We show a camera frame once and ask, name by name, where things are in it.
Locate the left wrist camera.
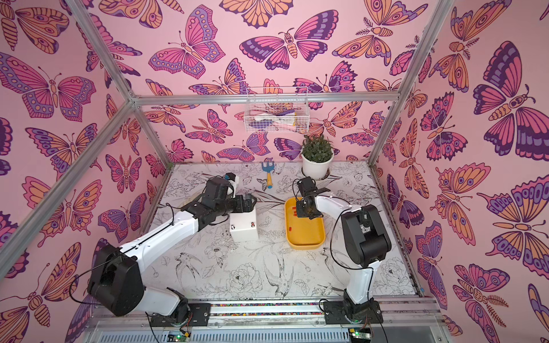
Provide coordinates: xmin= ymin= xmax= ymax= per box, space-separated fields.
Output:
xmin=224 ymin=172 xmax=240 ymax=197

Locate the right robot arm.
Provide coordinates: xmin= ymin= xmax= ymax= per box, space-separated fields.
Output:
xmin=297 ymin=187 xmax=392 ymax=324

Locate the white pot green plant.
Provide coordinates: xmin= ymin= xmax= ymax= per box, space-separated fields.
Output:
xmin=302 ymin=135 xmax=335 ymax=180

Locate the blue yellow garden fork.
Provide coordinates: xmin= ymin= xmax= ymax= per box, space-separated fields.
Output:
xmin=262 ymin=158 xmax=275 ymax=189

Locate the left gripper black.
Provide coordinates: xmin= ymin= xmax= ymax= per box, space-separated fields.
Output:
xmin=215 ymin=194 xmax=258 ymax=219

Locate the yellow plastic tray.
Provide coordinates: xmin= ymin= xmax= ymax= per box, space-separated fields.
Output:
xmin=284 ymin=198 xmax=326 ymax=250

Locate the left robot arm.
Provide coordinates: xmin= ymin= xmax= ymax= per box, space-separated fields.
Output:
xmin=87 ymin=173 xmax=257 ymax=325

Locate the white wire basket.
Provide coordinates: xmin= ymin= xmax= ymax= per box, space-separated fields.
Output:
xmin=242 ymin=87 xmax=310 ymax=134

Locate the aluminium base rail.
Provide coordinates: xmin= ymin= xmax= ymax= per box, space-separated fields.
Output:
xmin=82 ymin=297 xmax=452 ymax=342

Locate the white block with screws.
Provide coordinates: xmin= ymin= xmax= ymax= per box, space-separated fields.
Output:
xmin=230 ymin=210 xmax=259 ymax=243

